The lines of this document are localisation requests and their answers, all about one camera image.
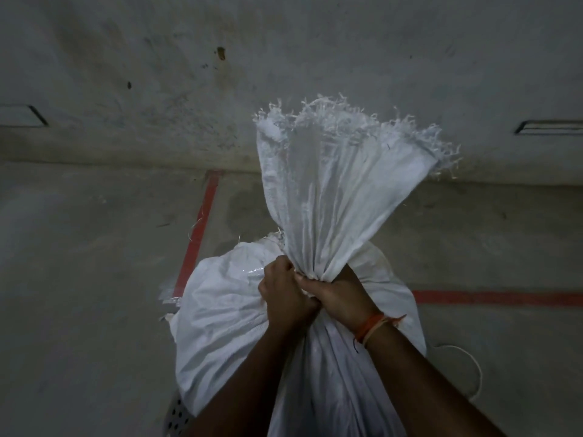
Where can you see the person's left hand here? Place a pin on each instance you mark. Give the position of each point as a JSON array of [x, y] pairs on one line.
[[284, 300]]

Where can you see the person's right forearm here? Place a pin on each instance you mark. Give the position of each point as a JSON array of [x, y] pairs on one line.
[[423, 382]]

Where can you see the white woven sack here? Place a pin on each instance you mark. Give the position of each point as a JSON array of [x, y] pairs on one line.
[[319, 250]]

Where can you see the person's right fingers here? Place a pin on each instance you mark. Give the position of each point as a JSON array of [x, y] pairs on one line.
[[314, 285]]

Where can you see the orange thread wristband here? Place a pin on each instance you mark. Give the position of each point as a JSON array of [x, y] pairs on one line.
[[371, 326]]

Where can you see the person's left forearm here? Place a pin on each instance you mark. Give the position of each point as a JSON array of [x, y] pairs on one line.
[[248, 382]]

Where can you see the person's right hand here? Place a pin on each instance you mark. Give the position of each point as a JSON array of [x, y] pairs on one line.
[[344, 300]]

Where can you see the person's left fingers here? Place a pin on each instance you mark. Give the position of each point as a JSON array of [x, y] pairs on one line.
[[278, 271]]

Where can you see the perforated metal plate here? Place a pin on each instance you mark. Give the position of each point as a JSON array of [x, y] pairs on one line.
[[177, 416]]

